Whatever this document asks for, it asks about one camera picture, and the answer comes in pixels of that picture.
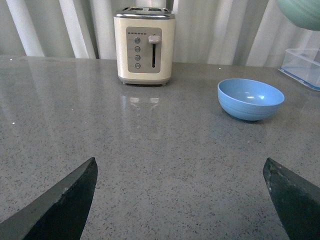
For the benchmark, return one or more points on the cream two-slot toaster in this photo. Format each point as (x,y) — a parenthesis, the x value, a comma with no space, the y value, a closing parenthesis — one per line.
(144,39)

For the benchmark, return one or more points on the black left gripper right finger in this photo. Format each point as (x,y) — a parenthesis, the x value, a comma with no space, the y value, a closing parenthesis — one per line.
(296,201)

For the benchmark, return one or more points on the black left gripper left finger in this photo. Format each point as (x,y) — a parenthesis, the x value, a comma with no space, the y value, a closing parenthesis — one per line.
(58,214)

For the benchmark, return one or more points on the green bowl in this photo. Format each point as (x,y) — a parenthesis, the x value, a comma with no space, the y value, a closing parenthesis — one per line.
(302,13)

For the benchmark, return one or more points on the clear plastic storage container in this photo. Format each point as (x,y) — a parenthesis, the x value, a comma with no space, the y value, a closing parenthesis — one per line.
(303,65)

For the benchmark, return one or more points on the blue bowl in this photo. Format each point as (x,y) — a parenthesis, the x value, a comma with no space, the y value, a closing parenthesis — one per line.
(248,99)

